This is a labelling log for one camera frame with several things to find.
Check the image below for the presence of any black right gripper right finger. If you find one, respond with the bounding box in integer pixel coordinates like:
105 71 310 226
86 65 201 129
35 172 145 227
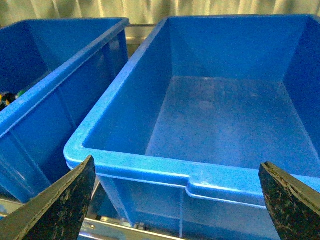
258 161 320 240

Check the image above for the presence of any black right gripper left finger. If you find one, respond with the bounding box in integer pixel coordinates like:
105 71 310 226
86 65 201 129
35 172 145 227
0 155 96 240

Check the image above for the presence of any yellow button front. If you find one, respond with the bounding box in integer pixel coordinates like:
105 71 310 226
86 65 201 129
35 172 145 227
0 92 16 111

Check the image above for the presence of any blue middle bin with buttons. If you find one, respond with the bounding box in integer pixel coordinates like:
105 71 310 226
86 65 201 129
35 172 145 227
0 18 130 203

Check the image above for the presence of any blue empty right bin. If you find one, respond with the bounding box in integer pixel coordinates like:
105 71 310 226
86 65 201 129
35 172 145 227
64 15 320 240

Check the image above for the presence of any metal shelf front rail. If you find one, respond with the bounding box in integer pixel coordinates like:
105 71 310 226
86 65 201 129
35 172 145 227
0 196 183 240

